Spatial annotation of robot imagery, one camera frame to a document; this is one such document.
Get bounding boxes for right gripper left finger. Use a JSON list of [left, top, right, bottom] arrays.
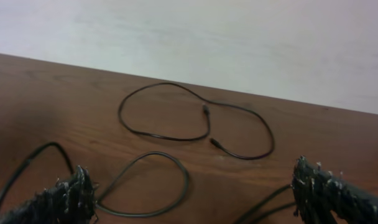
[[0, 166, 95, 224]]

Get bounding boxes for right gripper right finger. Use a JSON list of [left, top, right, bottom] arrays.
[[292, 156, 378, 223]]

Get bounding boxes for black usb cable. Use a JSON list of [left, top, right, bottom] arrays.
[[0, 141, 298, 224]]

